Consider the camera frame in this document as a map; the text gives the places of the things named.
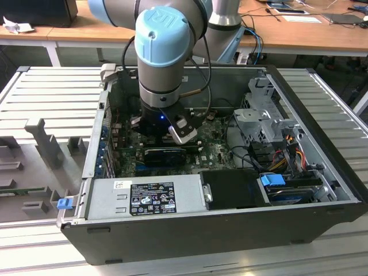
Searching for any black RAM slot bank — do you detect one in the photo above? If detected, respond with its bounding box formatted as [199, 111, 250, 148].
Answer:
[140, 137, 201, 153]

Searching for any black round capacitor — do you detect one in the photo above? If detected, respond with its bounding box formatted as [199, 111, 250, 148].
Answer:
[128, 96, 141, 112]

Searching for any black graphics card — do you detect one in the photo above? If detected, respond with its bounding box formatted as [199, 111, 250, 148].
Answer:
[143, 148, 187, 167]

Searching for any green motherboard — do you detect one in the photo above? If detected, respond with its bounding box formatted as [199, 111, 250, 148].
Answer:
[110, 110, 251, 178]

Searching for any grey power supply unit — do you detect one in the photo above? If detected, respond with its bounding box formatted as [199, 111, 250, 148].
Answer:
[86, 174, 209, 221]

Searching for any grey metal disk bay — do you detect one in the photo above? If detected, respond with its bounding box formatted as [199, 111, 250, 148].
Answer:
[232, 76, 305, 144]

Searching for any grey parts rack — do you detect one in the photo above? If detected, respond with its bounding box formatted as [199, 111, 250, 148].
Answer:
[0, 117, 93, 222]

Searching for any black open PC case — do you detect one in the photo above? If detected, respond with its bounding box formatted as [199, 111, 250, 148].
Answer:
[56, 63, 368, 267]

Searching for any wooden desk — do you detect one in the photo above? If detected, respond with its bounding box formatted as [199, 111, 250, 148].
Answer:
[0, 0, 368, 57]

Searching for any blue disk carrier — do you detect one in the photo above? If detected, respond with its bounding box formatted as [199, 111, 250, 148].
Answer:
[260, 174, 285, 187]

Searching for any hard disk drive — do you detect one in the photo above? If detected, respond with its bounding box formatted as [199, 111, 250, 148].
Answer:
[266, 185, 314, 206]

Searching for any black box on desk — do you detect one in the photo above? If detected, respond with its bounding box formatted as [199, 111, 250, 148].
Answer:
[0, 0, 78, 28]

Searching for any crumpled white paper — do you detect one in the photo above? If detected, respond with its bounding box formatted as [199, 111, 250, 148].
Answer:
[2, 16, 36, 35]

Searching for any dark smartphone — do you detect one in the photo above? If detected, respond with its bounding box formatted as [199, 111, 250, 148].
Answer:
[273, 7, 305, 14]

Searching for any white paper sheet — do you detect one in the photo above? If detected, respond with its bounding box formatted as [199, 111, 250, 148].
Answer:
[281, 14, 321, 23]

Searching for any black notebook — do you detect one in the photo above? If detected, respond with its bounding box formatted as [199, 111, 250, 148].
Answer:
[321, 13, 367, 26]

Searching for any large silver wrist camera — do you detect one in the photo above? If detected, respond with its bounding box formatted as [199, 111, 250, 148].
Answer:
[168, 114, 198, 145]

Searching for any black internal cable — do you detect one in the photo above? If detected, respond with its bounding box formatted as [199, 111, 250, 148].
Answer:
[214, 99, 259, 170]

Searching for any blue cable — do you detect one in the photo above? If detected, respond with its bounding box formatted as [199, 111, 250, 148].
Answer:
[244, 27, 264, 63]

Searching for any orange yellow wire bundle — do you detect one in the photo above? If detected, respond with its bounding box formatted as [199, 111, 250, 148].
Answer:
[270, 135, 306, 173]

